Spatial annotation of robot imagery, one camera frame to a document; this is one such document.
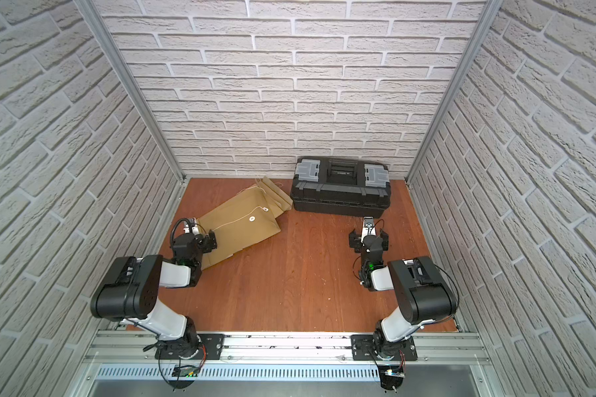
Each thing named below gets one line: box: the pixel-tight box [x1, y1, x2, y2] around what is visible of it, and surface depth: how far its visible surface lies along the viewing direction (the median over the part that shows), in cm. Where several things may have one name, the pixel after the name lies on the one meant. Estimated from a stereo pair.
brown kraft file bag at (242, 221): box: [196, 176, 294, 271], surface depth 102 cm
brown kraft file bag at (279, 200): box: [254, 176, 294, 219], surface depth 108 cm
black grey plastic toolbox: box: [290, 157, 392, 219], surface depth 99 cm
